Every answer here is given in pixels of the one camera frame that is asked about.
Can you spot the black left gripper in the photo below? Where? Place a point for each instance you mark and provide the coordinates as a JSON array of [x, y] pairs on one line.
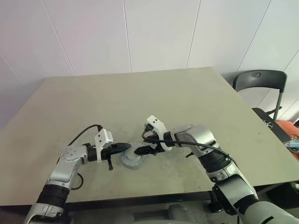
[[105, 155]]

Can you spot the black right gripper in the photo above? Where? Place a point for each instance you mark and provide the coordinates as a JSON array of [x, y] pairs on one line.
[[157, 149]]

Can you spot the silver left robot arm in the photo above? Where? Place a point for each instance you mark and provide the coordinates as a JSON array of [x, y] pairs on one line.
[[70, 156]]

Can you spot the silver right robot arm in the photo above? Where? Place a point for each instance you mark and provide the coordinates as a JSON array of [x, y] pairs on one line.
[[201, 135]]

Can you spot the black side table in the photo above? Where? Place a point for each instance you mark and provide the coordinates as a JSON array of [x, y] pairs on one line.
[[275, 130]]

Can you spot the grey folding chair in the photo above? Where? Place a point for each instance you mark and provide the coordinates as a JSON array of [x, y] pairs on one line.
[[259, 80]]

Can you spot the orange object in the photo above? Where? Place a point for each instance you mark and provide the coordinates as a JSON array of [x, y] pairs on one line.
[[286, 127]]

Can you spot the light blue object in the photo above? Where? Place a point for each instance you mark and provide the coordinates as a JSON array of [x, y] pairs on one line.
[[293, 144]]

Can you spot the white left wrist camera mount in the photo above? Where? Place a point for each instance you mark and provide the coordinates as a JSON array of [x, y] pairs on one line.
[[100, 140]]

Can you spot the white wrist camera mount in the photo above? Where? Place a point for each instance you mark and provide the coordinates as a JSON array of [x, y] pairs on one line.
[[100, 140], [156, 122]]

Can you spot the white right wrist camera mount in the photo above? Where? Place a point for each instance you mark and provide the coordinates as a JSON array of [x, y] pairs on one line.
[[156, 122]]

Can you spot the dark table frame rail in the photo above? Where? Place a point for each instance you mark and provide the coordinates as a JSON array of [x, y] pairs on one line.
[[140, 201]]

